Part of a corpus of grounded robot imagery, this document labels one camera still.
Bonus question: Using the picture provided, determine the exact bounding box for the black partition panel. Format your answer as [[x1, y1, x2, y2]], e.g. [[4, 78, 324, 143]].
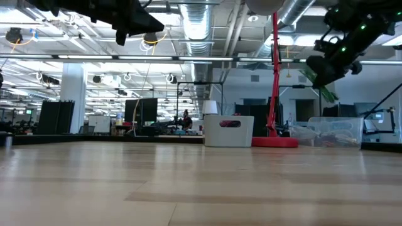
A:
[[36, 100, 75, 135]]

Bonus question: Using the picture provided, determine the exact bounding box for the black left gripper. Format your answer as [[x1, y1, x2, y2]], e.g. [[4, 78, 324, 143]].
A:
[[72, 0, 165, 46]]

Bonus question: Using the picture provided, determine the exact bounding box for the white column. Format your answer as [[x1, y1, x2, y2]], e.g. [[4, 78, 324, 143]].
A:
[[60, 64, 87, 134]]

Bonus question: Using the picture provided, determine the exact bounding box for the black aluminium table frame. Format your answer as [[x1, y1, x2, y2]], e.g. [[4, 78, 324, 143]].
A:
[[0, 133, 402, 151]]

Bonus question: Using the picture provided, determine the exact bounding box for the black metal stand frame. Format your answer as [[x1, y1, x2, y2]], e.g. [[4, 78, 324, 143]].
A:
[[278, 83, 322, 122], [175, 80, 224, 122]]

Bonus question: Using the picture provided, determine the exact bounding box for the black ceiling camera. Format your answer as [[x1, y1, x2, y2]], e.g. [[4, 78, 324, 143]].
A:
[[5, 27, 24, 45], [143, 33, 160, 47]]

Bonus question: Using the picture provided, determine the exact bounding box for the clear plastic bin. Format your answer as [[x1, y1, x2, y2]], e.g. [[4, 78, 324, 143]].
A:
[[288, 116, 364, 150]]

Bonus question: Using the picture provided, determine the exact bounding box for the black cabinet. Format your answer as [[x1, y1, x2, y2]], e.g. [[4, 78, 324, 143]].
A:
[[234, 103, 285, 138]]

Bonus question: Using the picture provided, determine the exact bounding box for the silver ventilation duct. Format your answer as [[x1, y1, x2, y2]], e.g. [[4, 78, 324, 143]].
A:
[[178, 2, 215, 95]]

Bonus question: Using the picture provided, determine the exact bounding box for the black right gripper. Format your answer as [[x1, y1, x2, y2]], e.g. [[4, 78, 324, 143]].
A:
[[306, 55, 362, 90]]

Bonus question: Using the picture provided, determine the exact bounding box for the person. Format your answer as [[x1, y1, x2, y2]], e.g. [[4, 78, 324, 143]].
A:
[[182, 109, 193, 131]]

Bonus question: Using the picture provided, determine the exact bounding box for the grey monitor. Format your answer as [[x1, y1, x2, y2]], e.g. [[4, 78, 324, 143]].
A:
[[354, 102, 386, 124]]

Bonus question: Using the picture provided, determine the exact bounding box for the black boom stand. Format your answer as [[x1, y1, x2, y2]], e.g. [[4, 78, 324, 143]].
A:
[[357, 106, 397, 135]]

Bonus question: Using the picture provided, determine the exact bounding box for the white opaque plastic bin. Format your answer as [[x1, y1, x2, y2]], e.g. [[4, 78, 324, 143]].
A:
[[203, 115, 255, 148]]

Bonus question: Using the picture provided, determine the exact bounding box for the red lamp stand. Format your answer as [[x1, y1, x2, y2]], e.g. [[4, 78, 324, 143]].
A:
[[244, 0, 299, 148]]

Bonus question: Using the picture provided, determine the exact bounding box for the white cabinet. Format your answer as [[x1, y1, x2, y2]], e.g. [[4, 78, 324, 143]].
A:
[[88, 115, 111, 134]]

